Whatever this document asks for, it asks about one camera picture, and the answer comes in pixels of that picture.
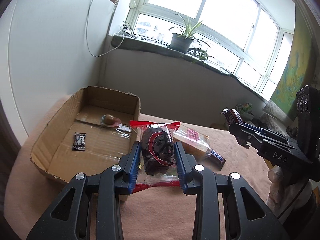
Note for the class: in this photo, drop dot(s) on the packaged sliced bread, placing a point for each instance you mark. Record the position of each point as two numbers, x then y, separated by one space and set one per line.
193 142

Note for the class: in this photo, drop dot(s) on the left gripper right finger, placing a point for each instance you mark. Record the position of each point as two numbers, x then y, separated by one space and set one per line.
246 215

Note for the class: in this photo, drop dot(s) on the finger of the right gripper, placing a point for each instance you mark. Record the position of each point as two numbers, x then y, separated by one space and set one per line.
256 140
264 131

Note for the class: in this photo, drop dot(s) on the small spider plant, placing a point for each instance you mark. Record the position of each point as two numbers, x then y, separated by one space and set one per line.
199 55

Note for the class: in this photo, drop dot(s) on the potted spider plant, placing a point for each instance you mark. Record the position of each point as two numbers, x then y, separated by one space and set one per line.
182 41

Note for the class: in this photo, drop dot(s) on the right gloved hand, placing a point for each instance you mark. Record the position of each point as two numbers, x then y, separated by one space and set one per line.
282 195

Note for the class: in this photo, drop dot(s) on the brown red chocolate bar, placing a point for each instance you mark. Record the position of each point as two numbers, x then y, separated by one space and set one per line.
232 116

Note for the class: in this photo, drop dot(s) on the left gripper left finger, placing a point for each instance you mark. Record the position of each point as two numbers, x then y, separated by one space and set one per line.
69 214

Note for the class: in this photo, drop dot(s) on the red dark dried fruit bag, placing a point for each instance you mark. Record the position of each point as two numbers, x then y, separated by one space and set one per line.
157 166

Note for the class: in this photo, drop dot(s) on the open cardboard box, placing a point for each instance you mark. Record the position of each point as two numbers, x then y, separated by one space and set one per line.
52 152

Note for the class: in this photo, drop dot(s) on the Snickers bar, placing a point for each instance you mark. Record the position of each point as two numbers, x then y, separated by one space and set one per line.
215 158

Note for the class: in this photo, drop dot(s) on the small black snack packet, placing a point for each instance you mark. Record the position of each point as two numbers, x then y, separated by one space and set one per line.
79 143

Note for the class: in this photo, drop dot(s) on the black camera box right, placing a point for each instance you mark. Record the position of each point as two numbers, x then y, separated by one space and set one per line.
308 121

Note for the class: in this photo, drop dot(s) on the green white tissue box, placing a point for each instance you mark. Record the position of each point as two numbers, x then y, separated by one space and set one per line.
245 110

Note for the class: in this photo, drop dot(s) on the yellow green wall map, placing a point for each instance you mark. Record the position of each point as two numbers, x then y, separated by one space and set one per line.
282 104

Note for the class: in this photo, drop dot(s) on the brown egg in wrapper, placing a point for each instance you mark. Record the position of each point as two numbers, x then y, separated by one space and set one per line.
108 120

